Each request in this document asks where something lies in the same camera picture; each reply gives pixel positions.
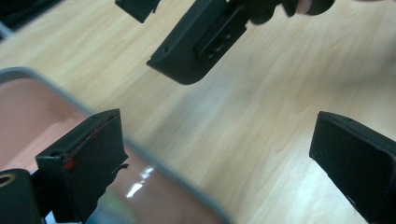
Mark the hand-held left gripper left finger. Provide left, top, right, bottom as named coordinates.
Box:
left=35, top=108, right=129, bottom=224

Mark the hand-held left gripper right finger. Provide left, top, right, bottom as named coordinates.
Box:
left=308, top=111, right=396, bottom=224

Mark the green mitten with face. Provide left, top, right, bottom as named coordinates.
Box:
left=99, top=188, right=140, bottom=224

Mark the pink basin with grey rim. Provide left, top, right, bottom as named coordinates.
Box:
left=0, top=66, right=235, bottom=224

